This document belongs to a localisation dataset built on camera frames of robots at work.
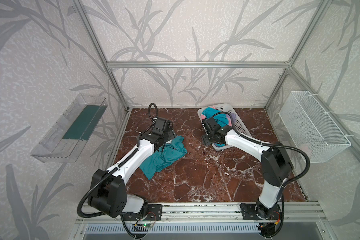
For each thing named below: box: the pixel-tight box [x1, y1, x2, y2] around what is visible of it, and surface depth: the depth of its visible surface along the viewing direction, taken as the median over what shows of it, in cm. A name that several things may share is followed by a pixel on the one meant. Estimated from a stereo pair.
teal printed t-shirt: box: [139, 135, 188, 180], surface depth 91 cm
